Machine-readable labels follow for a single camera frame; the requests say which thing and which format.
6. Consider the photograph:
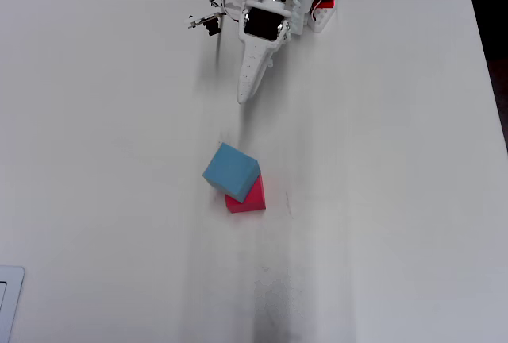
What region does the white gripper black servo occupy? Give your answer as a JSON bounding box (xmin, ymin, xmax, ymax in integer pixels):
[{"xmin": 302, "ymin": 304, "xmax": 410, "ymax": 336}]
[{"xmin": 237, "ymin": 0, "xmax": 297, "ymax": 105}]

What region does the blue foam cube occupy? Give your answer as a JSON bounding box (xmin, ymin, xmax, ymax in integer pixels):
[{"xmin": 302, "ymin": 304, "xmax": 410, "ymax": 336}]
[{"xmin": 202, "ymin": 142, "xmax": 262, "ymax": 205}]

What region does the white red robot base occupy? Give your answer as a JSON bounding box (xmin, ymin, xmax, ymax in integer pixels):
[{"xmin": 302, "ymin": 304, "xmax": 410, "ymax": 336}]
[{"xmin": 309, "ymin": 0, "xmax": 338, "ymax": 36}]

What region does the red foam cube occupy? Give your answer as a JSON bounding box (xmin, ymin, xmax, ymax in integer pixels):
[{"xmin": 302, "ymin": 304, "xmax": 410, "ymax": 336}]
[{"xmin": 224, "ymin": 174, "xmax": 267, "ymax": 214}]

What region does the silver laptop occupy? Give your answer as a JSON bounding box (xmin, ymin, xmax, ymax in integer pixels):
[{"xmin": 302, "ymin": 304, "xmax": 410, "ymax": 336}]
[{"xmin": 0, "ymin": 265, "xmax": 25, "ymax": 343}]

